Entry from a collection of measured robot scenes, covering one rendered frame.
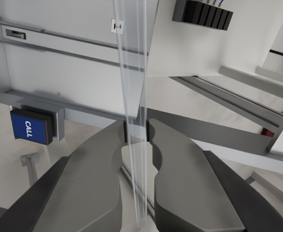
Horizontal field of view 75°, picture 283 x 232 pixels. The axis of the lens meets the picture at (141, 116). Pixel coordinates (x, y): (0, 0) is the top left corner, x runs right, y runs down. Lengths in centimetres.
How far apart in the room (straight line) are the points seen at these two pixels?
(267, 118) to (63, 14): 48
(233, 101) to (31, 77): 48
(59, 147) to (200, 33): 55
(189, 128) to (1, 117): 103
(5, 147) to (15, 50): 101
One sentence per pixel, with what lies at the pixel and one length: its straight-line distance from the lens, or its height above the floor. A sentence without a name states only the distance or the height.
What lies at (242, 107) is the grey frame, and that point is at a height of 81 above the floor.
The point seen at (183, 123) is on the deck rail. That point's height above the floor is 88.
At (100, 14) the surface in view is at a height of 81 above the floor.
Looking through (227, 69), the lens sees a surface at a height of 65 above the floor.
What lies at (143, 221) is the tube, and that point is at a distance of 29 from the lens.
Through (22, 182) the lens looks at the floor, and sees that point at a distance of 147.
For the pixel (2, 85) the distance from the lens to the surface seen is 32.
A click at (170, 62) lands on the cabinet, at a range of 57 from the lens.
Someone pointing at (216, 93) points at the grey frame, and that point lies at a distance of 60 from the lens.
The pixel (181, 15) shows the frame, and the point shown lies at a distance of 52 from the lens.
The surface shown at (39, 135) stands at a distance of 28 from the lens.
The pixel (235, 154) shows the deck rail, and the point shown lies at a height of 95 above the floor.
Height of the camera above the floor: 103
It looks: 45 degrees down
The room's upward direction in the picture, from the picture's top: 132 degrees clockwise
